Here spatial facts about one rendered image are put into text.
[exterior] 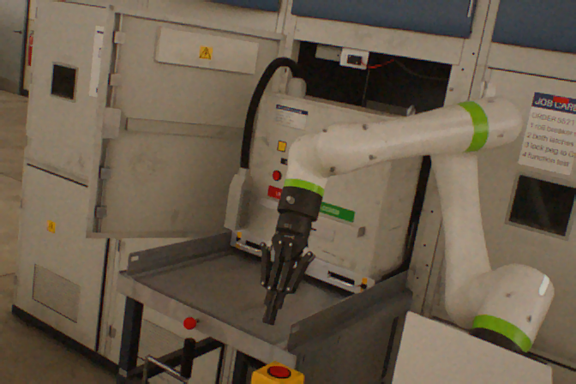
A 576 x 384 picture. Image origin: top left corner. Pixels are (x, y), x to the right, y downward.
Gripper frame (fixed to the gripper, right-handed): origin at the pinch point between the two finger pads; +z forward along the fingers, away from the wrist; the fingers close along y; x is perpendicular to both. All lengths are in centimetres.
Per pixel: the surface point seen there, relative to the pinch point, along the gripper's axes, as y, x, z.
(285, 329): -8.1, 27.9, 2.8
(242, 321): -18.5, 23.8, 3.6
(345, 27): -23, 49, -96
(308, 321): -0.7, 23.5, -0.4
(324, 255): -15, 58, -23
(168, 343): -93, 109, 17
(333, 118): -16, 41, -61
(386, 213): 3, 52, -38
